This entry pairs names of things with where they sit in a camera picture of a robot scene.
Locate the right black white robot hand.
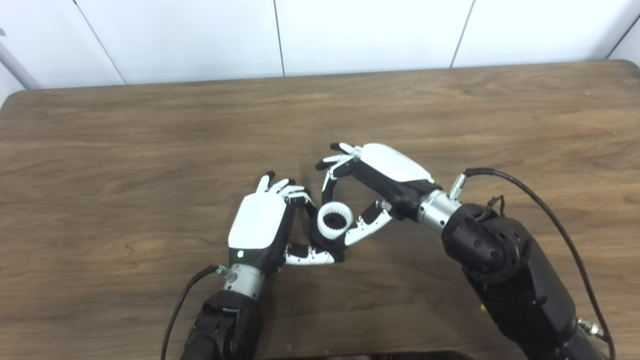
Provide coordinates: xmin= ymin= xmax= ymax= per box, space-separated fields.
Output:
xmin=315 ymin=142 xmax=443 ymax=247

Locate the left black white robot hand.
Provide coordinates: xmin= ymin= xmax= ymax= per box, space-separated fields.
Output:
xmin=227 ymin=171 xmax=346 ymax=276

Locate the white plastic ring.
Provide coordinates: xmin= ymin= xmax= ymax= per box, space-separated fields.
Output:
xmin=317 ymin=201 xmax=354 ymax=239

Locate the round black plastic part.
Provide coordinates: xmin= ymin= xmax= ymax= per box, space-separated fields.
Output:
xmin=308 ymin=210 xmax=351 ymax=253

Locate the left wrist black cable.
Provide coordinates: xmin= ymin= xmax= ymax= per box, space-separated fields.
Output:
xmin=160 ymin=264 xmax=236 ymax=360

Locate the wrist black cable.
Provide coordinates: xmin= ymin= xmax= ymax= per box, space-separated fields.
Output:
xmin=447 ymin=167 xmax=616 ymax=360
xmin=160 ymin=264 xmax=236 ymax=360

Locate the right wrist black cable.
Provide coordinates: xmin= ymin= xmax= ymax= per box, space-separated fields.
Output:
xmin=447 ymin=167 xmax=616 ymax=360

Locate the grey wall corner trim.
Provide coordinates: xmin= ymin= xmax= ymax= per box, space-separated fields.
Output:
xmin=0 ymin=30 xmax=42 ymax=91

